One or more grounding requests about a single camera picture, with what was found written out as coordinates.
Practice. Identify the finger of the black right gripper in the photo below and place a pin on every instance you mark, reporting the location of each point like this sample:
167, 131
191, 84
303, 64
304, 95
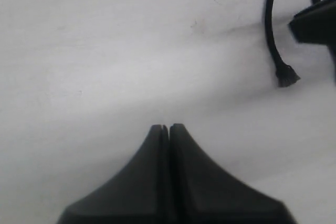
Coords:
316, 25

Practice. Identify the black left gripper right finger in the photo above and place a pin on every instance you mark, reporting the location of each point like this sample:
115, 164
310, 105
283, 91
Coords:
206, 193

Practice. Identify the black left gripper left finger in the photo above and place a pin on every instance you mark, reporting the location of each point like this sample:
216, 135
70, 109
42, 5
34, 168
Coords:
135, 194

